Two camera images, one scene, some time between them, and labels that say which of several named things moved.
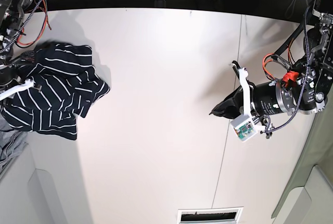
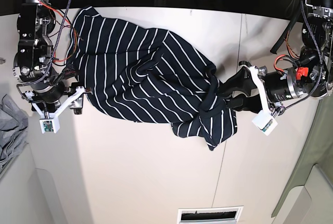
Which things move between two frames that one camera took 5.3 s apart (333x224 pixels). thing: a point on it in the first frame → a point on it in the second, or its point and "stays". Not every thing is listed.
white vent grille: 230,215 stays
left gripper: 11,75 → 60,93
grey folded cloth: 12,142 stays
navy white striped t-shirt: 68,85 → 149,75
